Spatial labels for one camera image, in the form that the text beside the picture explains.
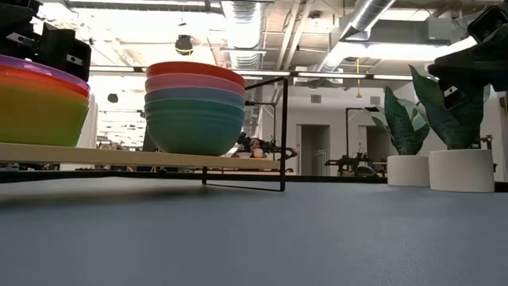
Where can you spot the orange-red translucent plastic bowl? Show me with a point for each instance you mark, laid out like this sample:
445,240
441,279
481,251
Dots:
39,81

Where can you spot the seated person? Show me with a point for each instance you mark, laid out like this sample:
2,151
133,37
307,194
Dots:
258,145

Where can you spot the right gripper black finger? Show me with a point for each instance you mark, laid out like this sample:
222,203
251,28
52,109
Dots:
460,93
444,66

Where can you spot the background black robot arm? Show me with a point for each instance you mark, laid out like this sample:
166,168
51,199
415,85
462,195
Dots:
285,153

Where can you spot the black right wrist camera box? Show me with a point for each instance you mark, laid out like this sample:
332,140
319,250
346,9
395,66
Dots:
488,22

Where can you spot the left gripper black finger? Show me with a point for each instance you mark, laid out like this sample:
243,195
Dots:
65,47
20,41

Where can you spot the small black round fixture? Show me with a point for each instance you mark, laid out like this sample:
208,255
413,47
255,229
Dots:
112,98

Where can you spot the pink opaque bowl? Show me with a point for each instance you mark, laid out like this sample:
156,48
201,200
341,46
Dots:
194,82

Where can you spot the lime translucent plastic bowl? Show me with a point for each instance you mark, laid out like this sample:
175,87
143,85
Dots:
39,119

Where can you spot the purple translucent plastic bowl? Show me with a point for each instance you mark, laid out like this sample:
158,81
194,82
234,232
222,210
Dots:
47,69

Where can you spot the coral red opaque bowl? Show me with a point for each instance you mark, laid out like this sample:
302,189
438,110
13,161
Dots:
194,69

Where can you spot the wooden shelf with black frame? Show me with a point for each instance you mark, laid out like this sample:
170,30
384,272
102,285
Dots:
119,157

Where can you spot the small orange background cup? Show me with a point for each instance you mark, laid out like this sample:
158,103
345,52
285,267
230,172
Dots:
258,153

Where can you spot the black dome ceiling camera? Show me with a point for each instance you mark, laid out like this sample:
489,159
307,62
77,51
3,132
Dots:
183,44

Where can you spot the long light strip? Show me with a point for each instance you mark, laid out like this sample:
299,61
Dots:
337,74

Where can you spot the blue opaque bowl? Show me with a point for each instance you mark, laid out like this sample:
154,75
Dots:
194,94

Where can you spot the grey rectangular air duct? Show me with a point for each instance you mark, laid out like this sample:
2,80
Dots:
397,32

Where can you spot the ribbed flexible ventilation duct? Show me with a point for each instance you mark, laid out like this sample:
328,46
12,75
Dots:
242,35

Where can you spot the background robot station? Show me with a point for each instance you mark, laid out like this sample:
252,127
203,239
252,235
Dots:
349,163

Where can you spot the green plant in white pot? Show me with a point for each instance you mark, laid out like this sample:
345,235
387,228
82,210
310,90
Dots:
460,171
406,171

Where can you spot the small white background bowl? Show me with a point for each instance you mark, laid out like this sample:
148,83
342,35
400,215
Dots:
244,155

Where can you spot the silver spiral ventilation duct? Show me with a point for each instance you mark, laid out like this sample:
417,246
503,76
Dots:
365,16

